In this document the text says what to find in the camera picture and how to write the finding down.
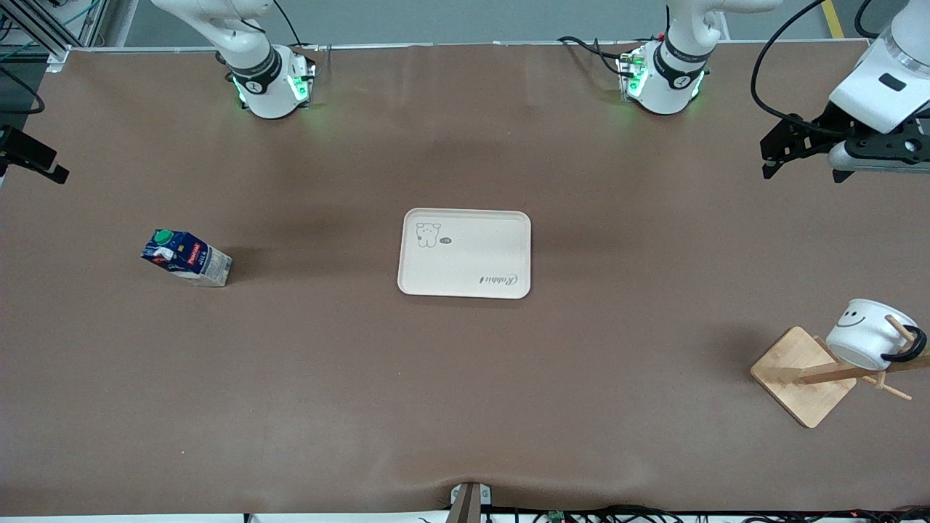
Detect blue milk carton green cap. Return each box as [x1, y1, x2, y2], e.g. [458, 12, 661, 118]
[141, 229, 233, 288]

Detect white cup black handle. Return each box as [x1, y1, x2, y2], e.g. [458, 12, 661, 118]
[825, 299, 928, 370]

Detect wooden cup rack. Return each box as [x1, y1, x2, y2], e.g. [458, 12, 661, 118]
[750, 316, 930, 429]

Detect cream plastic tray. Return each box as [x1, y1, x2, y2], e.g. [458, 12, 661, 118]
[397, 208, 532, 299]

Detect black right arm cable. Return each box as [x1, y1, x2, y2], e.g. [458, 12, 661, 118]
[0, 64, 46, 115]

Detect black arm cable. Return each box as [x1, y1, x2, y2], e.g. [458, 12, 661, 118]
[750, 0, 873, 137]
[0, 64, 46, 115]

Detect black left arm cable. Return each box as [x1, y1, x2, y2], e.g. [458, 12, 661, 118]
[750, 0, 873, 137]

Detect aluminium frame post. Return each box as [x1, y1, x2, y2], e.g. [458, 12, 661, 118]
[0, 0, 110, 73]

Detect black left base cable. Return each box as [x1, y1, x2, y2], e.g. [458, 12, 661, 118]
[557, 34, 628, 78]

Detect metal table clamp bracket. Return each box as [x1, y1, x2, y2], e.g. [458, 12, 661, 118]
[449, 482, 493, 523]

